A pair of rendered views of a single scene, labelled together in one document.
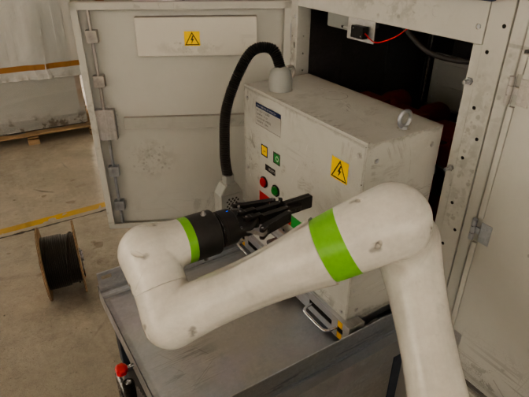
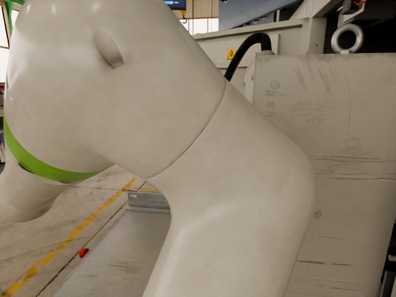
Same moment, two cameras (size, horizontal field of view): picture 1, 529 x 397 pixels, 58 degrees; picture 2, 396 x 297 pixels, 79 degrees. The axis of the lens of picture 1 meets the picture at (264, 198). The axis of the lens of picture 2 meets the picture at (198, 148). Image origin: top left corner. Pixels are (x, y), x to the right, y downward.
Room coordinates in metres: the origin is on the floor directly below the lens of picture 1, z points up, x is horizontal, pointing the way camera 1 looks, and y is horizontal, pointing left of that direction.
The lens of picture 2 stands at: (0.54, -0.38, 1.35)
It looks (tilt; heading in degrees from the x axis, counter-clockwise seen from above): 14 degrees down; 41
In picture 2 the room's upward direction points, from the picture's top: straight up
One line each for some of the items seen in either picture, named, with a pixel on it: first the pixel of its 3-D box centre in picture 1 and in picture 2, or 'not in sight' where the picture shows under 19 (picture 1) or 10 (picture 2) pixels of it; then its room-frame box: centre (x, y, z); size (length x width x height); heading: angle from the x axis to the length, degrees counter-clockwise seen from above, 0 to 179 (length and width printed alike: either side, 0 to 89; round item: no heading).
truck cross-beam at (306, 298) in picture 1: (292, 275); not in sight; (1.08, -0.08, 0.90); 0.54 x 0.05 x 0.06; 32
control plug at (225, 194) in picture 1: (230, 207); not in sight; (1.22, 0.10, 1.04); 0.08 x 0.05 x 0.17; 122
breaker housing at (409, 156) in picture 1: (365, 175); (346, 168); (1.21, -0.29, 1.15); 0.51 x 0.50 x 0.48; 122
